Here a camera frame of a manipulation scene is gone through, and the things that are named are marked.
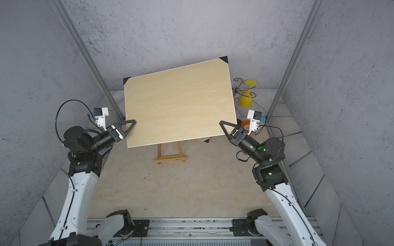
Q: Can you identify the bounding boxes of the aluminium frame post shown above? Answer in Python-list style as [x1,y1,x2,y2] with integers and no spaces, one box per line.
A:
[50,0,125,121]
[266,0,323,121]

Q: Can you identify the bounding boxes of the left aluminium frame post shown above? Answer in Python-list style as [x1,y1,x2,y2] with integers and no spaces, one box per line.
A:
[50,0,125,121]

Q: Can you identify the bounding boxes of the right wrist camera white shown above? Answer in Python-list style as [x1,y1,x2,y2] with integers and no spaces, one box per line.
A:
[247,110,266,135]

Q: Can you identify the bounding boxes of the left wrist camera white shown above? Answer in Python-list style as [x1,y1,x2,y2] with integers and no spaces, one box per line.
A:
[88,107,109,131]

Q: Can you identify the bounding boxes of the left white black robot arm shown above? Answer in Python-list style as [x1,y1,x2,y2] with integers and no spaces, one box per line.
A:
[46,120,136,246]

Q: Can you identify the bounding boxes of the yellow plastic goblet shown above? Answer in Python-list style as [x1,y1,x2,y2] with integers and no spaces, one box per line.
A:
[240,80,258,108]

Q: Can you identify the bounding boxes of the orange bowl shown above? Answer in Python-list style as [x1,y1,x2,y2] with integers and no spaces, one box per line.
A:
[241,121,250,130]

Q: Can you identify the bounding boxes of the aluminium front rail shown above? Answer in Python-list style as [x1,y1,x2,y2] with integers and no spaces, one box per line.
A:
[86,217,330,246]

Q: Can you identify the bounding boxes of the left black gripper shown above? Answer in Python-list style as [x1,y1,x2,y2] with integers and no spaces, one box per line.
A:
[89,122,136,156]

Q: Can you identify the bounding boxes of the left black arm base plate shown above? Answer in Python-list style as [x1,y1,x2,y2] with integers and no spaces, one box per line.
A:
[123,219,150,238]

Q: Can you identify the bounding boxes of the brown metal scroll stand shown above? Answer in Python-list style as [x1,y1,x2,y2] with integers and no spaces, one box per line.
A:
[232,77,258,102]

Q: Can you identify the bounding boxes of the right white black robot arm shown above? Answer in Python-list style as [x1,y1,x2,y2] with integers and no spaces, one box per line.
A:
[220,121,326,246]

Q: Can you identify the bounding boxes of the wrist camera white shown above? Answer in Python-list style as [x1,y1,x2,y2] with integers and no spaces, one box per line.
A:
[247,110,266,135]
[88,107,109,131]

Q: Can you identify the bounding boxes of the right aluminium frame post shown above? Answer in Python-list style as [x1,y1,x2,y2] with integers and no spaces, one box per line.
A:
[266,0,323,121]

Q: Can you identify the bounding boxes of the light wooden canvas board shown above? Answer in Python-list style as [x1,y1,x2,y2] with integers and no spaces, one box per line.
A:
[198,137,210,143]
[124,56,237,148]

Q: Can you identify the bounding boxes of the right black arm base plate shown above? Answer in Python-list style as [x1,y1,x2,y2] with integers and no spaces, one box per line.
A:
[229,218,254,237]

